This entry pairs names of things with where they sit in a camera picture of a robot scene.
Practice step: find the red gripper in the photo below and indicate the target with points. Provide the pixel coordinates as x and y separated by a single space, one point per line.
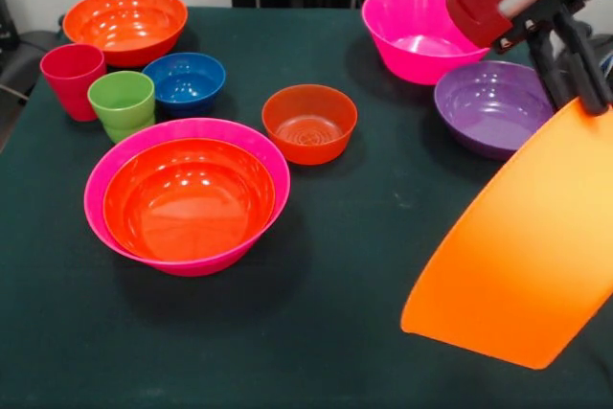
479 6

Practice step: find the large orange bowl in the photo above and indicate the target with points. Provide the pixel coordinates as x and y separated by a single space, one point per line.
517 246

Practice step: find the large pink bowl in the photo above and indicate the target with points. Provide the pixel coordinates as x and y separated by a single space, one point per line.
191 129
407 35

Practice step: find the medium red-orange bowl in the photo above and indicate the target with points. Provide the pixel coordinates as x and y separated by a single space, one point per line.
187 208
124 26

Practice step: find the purple bowl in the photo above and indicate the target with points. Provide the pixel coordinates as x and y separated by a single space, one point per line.
488 112

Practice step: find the small red-orange bowl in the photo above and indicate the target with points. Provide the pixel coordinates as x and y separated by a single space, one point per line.
309 117

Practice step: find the dark green tablecloth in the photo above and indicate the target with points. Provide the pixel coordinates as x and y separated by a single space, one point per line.
335 332

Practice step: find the small blue bowl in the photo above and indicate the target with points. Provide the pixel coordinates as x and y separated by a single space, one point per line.
184 81

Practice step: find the green cup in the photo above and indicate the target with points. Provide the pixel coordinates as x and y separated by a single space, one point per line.
122 102

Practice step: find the crimson cup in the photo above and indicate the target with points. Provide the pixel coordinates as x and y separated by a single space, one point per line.
72 78

